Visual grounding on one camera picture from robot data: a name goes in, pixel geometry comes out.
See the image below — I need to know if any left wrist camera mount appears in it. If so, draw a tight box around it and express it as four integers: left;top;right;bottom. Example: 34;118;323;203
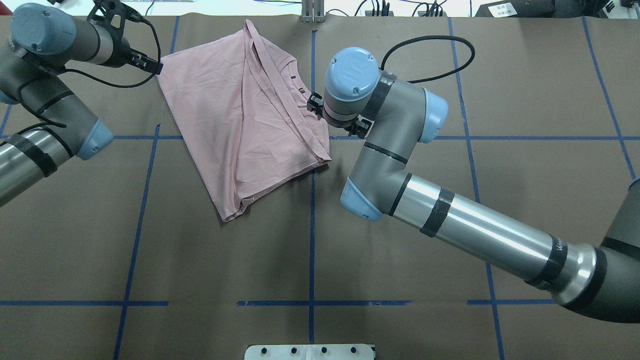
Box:
86;0;147;43

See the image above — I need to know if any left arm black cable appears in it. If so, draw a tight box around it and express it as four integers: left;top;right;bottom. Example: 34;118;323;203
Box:
15;10;163;128

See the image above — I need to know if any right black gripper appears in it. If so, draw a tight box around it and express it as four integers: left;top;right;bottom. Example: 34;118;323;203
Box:
306;91;373;139

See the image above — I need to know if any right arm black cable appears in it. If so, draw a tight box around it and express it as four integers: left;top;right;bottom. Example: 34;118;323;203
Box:
380;35;476;84

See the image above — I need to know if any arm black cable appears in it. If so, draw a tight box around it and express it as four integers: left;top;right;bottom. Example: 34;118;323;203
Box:
380;35;476;84
15;10;163;128

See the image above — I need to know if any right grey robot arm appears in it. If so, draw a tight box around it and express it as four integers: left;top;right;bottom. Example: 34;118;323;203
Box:
307;47;640;324

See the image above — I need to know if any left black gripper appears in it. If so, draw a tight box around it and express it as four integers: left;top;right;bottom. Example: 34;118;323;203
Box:
118;46;163;75

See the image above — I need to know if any aluminium frame post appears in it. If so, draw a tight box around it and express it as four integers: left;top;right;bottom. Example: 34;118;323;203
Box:
300;0;326;24

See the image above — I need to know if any pink Snoopy t-shirt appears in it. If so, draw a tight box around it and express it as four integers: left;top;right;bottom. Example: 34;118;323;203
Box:
158;20;331;223

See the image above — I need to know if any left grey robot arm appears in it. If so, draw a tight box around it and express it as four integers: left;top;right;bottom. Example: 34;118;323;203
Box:
0;0;163;205

